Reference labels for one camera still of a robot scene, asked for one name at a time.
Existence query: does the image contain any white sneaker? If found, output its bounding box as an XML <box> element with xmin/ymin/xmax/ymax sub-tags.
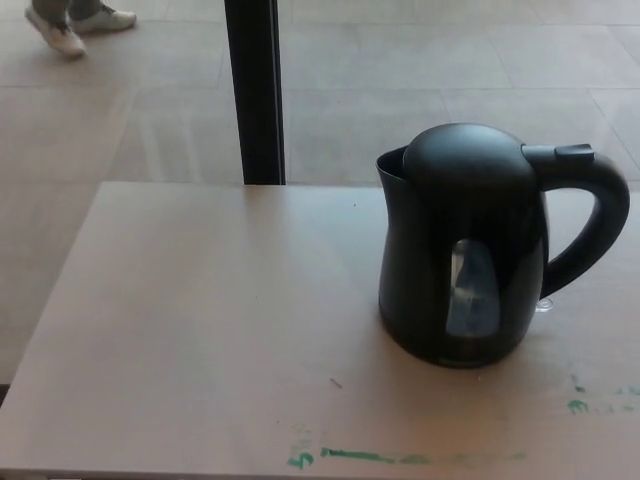
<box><xmin>68</xmin><ymin>1</ymin><xmax>138</xmax><ymax>36</ymax></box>
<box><xmin>24</xmin><ymin>4</ymin><xmax>89</xmax><ymax>57</ymax></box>

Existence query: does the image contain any black electric kettle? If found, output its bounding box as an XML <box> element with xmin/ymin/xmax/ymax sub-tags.
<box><xmin>374</xmin><ymin>124</ymin><xmax>631</xmax><ymax>370</ymax></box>

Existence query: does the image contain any black vertical window frame post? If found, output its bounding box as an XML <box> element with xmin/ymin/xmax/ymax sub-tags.
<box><xmin>223</xmin><ymin>0</ymin><xmax>287</xmax><ymax>187</ymax></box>

